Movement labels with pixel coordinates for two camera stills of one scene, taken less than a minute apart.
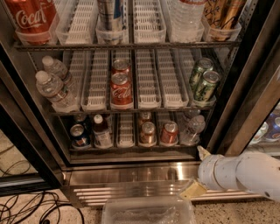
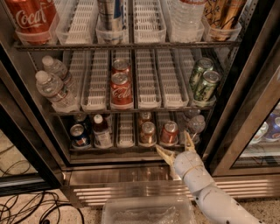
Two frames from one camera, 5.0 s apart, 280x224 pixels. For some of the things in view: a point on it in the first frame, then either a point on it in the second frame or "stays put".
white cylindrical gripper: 206,171 → 185,162
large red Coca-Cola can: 34,22 stays put
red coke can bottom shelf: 169,134 stays put
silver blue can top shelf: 109,15 stays put
